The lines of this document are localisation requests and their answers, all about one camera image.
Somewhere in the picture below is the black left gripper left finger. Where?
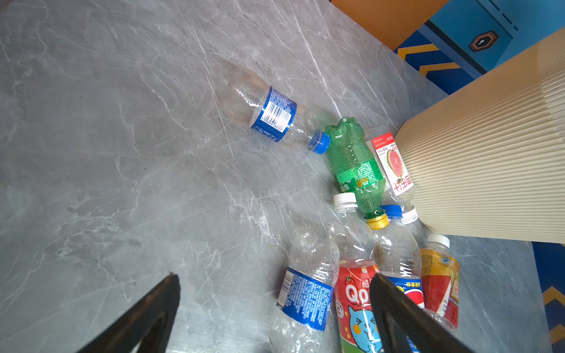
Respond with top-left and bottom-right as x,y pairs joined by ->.
80,273 -> 181,352

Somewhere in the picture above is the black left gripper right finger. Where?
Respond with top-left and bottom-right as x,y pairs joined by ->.
370,274 -> 472,353

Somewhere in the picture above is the cream plastic waste bin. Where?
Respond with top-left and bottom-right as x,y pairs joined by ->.
395,30 -> 564,244

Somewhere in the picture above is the Pepsi label clear bottle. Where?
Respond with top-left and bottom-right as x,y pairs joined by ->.
373,205 -> 425,309

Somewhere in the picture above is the orange red label bottle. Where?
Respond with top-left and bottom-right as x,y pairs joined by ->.
420,234 -> 461,332

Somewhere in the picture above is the red Qoo drink bottle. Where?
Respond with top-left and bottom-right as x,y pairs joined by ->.
330,193 -> 383,352

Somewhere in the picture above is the bottle with watermelon label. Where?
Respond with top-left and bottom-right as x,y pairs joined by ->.
365,125 -> 418,225

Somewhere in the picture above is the small green soda bottle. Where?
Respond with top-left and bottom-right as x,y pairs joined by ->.
325,117 -> 389,230

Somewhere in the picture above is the small clear bottle blue label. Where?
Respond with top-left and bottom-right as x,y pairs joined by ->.
219,67 -> 330,154

